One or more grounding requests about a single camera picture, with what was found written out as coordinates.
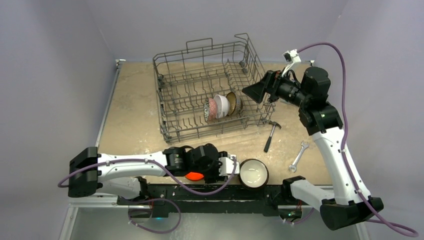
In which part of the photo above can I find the floral patterned bowl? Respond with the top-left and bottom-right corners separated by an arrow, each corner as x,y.
203,97 -> 218,122

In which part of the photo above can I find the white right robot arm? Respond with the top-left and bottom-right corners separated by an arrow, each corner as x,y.
242,66 -> 384,231

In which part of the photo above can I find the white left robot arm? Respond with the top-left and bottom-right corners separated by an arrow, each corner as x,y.
58,143 -> 240,205

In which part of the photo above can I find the orange bowl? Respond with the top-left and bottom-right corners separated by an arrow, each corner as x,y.
184,172 -> 204,182

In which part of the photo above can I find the brown gold patterned bowl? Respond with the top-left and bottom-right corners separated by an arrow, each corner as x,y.
226,91 -> 243,116

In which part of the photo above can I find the black bowl white inside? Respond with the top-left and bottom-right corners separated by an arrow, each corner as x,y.
238,158 -> 270,191

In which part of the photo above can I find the silver wrench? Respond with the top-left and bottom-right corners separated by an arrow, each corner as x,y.
288,141 -> 309,173

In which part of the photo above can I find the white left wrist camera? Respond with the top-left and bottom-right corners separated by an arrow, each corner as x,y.
218,154 -> 240,177

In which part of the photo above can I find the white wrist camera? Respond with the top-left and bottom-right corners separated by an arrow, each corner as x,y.
282,49 -> 302,71
218,154 -> 240,177

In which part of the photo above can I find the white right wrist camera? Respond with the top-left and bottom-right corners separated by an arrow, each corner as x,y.
282,49 -> 302,71

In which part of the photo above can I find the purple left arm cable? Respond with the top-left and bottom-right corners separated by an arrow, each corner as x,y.
57,156 -> 239,196

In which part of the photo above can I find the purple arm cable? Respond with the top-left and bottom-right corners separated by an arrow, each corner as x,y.
296,41 -> 420,239
57,156 -> 239,196

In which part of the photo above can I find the black handled hammer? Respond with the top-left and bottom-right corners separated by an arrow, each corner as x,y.
263,120 -> 282,153

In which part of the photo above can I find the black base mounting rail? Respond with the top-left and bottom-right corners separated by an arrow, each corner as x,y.
117,183 -> 311,221

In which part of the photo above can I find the grey wire dish rack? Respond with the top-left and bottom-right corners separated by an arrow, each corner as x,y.
152,33 -> 275,144

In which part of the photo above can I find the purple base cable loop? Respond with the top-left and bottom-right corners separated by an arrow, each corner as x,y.
127,198 -> 182,235

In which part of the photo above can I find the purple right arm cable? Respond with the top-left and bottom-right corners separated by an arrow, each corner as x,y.
296,41 -> 420,239

